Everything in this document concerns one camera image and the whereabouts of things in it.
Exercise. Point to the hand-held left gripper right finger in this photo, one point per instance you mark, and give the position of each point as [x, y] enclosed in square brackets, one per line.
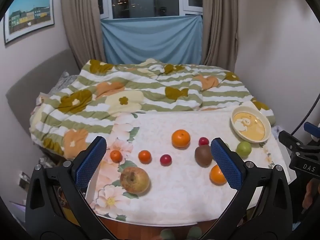
[225, 165]

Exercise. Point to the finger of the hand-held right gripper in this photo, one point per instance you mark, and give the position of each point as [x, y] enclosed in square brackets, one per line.
[311, 128]
[290, 139]

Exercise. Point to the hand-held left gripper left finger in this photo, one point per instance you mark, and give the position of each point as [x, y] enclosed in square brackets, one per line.
[91, 162]

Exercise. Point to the medium orange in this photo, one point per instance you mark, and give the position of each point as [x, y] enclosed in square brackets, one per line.
[216, 176]

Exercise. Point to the brown kiwi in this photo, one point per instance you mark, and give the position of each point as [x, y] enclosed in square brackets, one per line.
[203, 155]

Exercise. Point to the cream bowl with cartoon print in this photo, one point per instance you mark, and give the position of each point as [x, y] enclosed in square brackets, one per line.
[250, 127]

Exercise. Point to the yellow-red apple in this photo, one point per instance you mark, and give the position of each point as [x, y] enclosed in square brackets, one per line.
[135, 180]

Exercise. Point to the large orange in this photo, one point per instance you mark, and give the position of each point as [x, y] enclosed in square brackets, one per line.
[180, 138]

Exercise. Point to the small dark orange mandarin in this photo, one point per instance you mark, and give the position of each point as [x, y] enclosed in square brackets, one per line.
[145, 156]

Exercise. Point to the white plastic bag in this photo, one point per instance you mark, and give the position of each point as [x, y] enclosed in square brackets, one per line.
[275, 132]

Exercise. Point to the red plum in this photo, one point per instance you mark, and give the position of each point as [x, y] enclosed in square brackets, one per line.
[203, 141]
[165, 159]

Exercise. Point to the white floral cloth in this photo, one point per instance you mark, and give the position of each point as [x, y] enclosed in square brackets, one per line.
[175, 192]

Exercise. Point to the green striped floral quilt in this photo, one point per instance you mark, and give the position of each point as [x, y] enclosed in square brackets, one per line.
[125, 87]

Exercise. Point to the grey patterned pillow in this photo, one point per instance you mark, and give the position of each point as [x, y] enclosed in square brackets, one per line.
[63, 82]

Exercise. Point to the grey bed headboard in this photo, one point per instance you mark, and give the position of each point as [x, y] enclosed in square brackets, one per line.
[30, 85]

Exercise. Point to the beige curtain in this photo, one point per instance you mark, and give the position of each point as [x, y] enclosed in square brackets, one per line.
[80, 17]
[220, 30]

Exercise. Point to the blue hanging cloth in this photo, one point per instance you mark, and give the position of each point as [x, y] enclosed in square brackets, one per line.
[150, 40]

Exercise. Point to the framed picture of houses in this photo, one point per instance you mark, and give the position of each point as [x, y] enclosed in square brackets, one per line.
[28, 15]

